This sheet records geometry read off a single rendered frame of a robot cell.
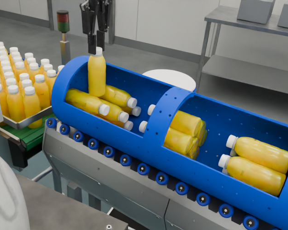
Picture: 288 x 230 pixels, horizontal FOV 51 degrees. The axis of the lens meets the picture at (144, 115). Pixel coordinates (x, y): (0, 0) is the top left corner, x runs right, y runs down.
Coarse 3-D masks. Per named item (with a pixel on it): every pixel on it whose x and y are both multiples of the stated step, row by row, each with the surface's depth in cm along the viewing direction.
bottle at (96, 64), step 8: (96, 56) 105; (88, 64) 107; (96, 64) 106; (104, 64) 108; (88, 72) 109; (96, 72) 107; (104, 72) 109; (88, 80) 111; (96, 80) 109; (104, 80) 111; (88, 88) 113; (96, 88) 111; (104, 88) 113; (96, 96) 112
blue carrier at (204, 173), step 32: (64, 96) 106; (160, 96) 116; (192, 96) 98; (96, 128) 102; (160, 128) 89; (224, 128) 107; (256, 128) 99; (160, 160) 92; (192, 160) 85; (224, 192) 83; (256, 192) 77
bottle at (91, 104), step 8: (72, 88) 115; (72, 96) 112; (80, 96) 111; (88, 96) 110; (72, 104) 113; (80, 104) 110; (88, 104) 109; (96, 104) 108; (104, 104) 110; (88, 112) 111; (96, 112) 109
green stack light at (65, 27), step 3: (57, 21) 158; (60, 24) 157; (63, 24) 157; (66, 24) 158; (69, 24) 161; (60, 27) 158; (63, 27) 158; (66, 27) 159; (69, 27) 161; (60, 30) 159; (63, 30) 159; (66, 30) 160; (69, 30) 162
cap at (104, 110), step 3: (102, 105) 108; (105, 105) 108; (102, 108) 107; (105, 108) 108; (108, 108) 109; (102, 111) 107; (105, 111) 108; (108, 111) 110; (102, 114) 108; (105, 114) 109
